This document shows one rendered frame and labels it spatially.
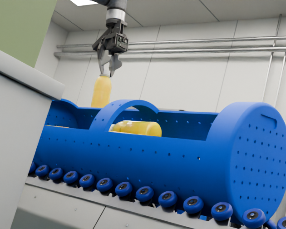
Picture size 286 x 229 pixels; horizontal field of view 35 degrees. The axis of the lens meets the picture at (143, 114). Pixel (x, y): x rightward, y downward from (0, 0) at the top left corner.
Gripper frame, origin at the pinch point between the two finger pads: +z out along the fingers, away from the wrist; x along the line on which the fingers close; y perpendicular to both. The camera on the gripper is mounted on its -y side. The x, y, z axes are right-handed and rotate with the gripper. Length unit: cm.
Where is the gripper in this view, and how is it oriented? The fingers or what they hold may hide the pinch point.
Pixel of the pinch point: (105, 72)
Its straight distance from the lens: 173.8
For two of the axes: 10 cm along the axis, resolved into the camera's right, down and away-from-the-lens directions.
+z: -1.0, 9.7, -2.2
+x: 6.5, 2.3, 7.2
